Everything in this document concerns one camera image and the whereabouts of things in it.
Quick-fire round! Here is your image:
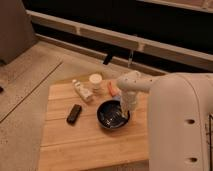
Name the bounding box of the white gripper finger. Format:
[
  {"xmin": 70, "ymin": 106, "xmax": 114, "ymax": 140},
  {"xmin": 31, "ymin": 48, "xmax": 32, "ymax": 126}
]
[{"xmin": 121, "ymin": 108, "xmax": 128, "ymax": 119}]

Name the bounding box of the black remote control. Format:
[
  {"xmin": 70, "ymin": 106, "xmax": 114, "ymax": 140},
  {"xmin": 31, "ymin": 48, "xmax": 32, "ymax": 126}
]
[{"xmin": 66, "ymin": 104, "xmax": 82, "ymax": 124}]

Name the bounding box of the black table leg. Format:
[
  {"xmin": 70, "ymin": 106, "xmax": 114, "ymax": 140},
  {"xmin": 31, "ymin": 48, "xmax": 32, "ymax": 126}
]
[{"xmin": 103, "ymin": 54, "xmax": 113, "ymax": 65}]

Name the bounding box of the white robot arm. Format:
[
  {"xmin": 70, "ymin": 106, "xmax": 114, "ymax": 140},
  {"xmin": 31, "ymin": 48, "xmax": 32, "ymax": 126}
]
[{"xmin": 117, "ymin": 71, "xmax": 213, "ymax": 171}]

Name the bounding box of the grey cabinet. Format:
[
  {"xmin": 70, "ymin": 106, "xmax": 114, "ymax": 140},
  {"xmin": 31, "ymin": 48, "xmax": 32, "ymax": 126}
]
[{"xmin": 0, "ymin": 0, "xmax": 37, "ymax": 64}]

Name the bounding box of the white cup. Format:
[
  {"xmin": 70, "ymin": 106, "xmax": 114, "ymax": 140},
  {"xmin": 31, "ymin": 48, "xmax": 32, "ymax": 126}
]
[{"xmin": 89, "ymin": 74, "xmax": 102, "ymax": 93}]

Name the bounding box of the black ceramic bowl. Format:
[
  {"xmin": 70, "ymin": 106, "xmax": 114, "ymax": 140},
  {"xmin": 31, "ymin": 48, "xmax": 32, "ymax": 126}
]
[{"xmin": 97, "ymin": 100, "xmax": 130, "ymax": 130}]

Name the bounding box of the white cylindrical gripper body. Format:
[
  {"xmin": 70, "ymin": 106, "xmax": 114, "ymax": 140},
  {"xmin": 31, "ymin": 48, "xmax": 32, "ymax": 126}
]
[{"xmin": 121, "ymin": 91, "xmax": 137, "ymax": 111}]

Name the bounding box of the orange marker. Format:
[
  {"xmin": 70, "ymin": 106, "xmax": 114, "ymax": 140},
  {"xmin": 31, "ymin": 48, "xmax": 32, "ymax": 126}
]
[{"xmin": 107, "ymin": 81, "xmax": 119, "ymax": 97}]

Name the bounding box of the white squeeze bottle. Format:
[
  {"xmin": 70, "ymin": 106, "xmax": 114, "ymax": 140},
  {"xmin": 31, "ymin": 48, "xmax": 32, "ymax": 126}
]
[{"xmin": 72, "ymin": 79, "xmax": 93, "ymax": 102}]

